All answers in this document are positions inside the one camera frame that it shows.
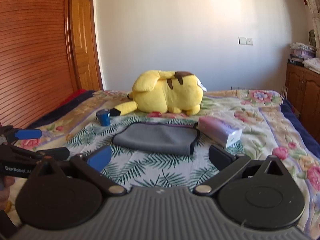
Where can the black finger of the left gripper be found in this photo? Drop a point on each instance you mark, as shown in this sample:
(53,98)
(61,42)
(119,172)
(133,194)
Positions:
(59,154)

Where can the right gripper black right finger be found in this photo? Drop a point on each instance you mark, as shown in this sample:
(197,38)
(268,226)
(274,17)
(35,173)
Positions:
(219,157)

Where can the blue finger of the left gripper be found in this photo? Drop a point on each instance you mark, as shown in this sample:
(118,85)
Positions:
(25,134)

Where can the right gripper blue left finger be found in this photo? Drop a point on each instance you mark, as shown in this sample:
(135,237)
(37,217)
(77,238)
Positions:
(100,158)

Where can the purple and grey towel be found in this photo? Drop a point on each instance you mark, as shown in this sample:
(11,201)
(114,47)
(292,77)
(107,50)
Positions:
(158,138)

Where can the wooden room door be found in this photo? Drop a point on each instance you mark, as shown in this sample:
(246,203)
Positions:
(84,45)

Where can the left hand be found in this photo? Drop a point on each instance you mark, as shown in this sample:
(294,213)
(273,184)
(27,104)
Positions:
(5,192)

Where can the purple tissue pack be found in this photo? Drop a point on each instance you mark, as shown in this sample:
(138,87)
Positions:
(223,132)

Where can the palm leaf print cloth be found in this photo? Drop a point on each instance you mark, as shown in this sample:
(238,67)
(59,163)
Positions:
(148,169)

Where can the blue cylindrical cup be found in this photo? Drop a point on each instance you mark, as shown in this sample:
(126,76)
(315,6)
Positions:
(103,116)

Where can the floral bed quilt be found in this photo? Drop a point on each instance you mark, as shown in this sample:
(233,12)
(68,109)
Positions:
(271,190)

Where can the red blanket at headboard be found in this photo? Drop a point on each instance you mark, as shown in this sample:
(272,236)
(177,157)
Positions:
(72,96)

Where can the slatted wooden wardrobe door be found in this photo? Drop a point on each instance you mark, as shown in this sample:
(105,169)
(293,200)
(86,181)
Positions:
(37,65)

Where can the yellow Pikachu plush toy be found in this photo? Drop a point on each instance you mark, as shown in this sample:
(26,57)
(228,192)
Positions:
(163,91)

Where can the wooden side cabinet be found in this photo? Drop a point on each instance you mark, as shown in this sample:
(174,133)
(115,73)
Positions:
(303,93)

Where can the folded white floral cloth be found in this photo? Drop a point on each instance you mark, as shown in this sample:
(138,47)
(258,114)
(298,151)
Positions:
(313,64)

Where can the stack of folded linens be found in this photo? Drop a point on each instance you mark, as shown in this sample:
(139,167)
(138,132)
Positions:
(300,52)

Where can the patterned beige curtain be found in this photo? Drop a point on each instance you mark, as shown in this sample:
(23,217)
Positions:
(314,11)

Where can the white wall switch socket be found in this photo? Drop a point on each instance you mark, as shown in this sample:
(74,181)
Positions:
(246,41)

